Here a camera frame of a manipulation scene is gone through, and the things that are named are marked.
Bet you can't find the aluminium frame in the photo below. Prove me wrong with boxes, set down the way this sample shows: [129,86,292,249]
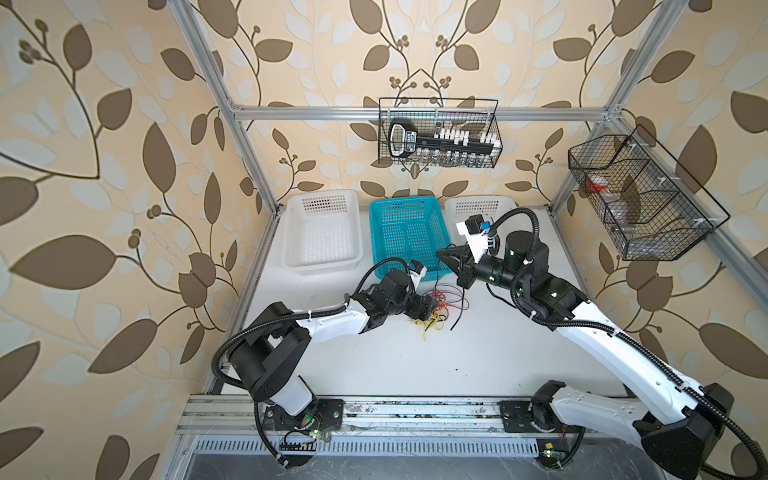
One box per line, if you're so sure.
[164,0,768,480]

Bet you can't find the black wire basket back wall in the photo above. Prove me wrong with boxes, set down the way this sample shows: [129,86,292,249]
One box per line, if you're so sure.
[378,96,503,170]

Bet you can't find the red object in basket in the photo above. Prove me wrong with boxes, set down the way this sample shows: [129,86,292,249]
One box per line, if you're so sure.
[584,175,610,194]

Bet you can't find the red cable with clip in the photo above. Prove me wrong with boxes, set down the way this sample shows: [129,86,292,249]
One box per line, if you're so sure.
[427,283,470,319]

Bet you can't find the black wire basket wall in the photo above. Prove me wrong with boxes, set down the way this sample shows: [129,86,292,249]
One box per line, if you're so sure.
[568,124,731,262]
[378,96,503,170]

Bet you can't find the white plastic basket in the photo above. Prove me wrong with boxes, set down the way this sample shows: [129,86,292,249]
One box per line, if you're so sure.
[281,190,363,276]
[443,195,531,245]

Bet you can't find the black cable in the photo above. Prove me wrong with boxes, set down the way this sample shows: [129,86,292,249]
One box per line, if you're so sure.
[440,263,472,332]

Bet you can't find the white plastic basket right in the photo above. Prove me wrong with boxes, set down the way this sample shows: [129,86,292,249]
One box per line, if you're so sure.
[443,195,531,245]

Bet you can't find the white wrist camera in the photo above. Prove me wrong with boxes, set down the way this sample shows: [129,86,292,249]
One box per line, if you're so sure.
[409,260,428,287]
[456,214,499,264]

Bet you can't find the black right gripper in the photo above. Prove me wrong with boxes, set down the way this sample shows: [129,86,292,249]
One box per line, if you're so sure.
[436,244,527,298]

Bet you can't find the white plastic basket left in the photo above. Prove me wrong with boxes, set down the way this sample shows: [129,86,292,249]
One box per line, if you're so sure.
[281,190,363,276]

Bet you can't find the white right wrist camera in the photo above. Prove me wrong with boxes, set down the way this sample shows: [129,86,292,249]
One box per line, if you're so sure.
[456,214,499,264]

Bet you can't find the black tool in basket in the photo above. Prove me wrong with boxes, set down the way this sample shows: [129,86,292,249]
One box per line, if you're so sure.
[384,118,503,159]

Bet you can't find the metal base rail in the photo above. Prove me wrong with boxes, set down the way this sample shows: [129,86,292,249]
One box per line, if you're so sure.
[177,395,578,459]

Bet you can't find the black wire basket right wall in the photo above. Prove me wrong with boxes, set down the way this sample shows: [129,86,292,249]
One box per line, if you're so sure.
[568,124,731,262]

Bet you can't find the yellow cable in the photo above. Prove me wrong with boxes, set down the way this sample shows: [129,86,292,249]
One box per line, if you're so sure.
[410,311,450,342]

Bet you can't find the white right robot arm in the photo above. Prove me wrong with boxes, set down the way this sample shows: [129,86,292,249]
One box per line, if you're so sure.
[436,207,767,479]

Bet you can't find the teal plastic basket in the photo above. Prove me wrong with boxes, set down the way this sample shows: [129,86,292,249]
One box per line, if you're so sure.
[368,196,451,281]

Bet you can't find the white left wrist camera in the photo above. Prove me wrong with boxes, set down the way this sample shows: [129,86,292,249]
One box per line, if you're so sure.
[409,260,428,287]

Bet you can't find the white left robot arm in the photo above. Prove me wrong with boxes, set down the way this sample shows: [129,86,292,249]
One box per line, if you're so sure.
[211,257,436,420]

